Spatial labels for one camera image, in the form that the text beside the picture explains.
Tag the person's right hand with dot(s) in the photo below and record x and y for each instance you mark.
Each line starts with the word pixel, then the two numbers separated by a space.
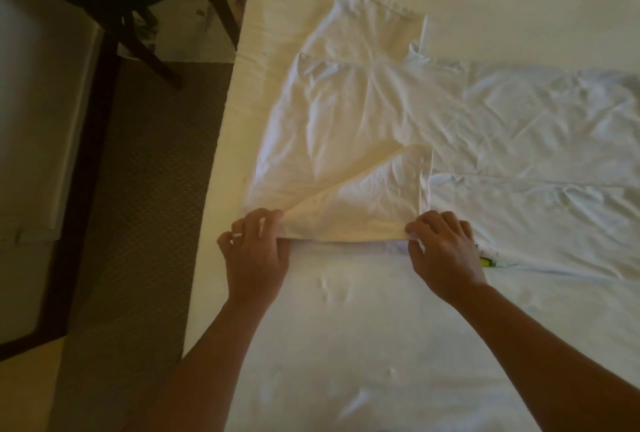
pixel 445 255

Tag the person's left hand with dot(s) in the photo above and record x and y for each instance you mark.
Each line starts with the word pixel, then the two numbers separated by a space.
pixel 256 259

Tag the person's right forearm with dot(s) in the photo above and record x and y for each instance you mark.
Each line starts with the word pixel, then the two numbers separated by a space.
pixel 550 362

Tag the person's left forearm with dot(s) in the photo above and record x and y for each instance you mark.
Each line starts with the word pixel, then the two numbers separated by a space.
pixel 210 372

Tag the white bed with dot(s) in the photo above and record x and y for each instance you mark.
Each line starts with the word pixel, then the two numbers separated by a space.
pixel 330 357

